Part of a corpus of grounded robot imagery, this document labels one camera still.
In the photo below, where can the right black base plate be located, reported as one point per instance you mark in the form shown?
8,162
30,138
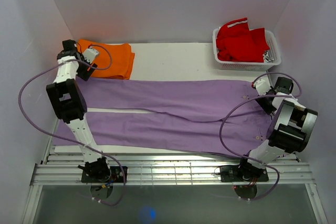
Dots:
228,175

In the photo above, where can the folded orange trousers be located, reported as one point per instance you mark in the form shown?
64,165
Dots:
122,60

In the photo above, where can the purple trousers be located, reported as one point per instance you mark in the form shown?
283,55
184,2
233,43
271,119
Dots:
212,116

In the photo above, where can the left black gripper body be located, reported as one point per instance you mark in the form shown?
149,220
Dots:
82,72

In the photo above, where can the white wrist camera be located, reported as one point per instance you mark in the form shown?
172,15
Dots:
262,86
90,54

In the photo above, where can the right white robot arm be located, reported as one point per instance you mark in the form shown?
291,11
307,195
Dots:
289,132

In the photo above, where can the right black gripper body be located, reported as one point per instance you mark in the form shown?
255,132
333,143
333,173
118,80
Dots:
266,105

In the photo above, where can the aluminium rail frame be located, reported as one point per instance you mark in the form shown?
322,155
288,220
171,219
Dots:
160,167

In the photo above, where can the red trousers in basket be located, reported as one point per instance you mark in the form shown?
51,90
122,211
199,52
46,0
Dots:
236,42

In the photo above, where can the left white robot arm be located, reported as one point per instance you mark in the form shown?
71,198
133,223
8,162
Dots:
70,107

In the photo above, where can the white plastic basket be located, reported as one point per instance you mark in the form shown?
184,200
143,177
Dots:
274,54

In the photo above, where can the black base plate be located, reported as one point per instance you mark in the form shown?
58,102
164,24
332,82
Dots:
116,176
228,175

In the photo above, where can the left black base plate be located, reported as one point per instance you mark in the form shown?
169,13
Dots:
116,176

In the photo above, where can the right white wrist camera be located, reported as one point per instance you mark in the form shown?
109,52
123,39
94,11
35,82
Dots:
262,86

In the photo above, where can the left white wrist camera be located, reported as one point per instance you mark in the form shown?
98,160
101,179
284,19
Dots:
90,54

